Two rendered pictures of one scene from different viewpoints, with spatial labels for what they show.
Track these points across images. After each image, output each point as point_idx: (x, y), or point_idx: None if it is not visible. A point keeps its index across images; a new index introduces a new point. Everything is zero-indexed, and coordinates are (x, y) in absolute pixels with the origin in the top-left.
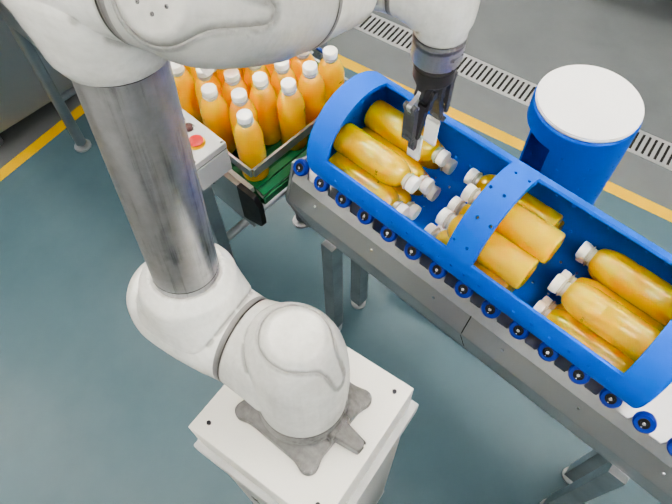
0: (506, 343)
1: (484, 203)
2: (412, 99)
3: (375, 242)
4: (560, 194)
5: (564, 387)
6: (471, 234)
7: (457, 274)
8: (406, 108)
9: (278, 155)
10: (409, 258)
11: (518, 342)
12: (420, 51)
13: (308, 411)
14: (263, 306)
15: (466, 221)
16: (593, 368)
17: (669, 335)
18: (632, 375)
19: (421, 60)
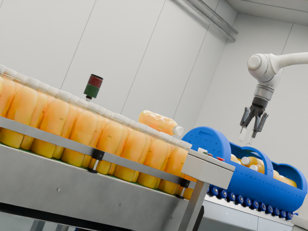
0: (267, 220)
1: (263, 154)
2: (265, 112)
3: (228, 206)
4: (252, 152)
5: (281, 224)
6: (269, 164)
7: (267, 187)
8: (266, 114)
9: None
10: (242, 202)
11: (270, 216)
12: (271, 92)
13: None
14: None
15: (266, 161)
16: (297, 195)
17: (299, 172)
18: (304, 188)
19: (270, 96)
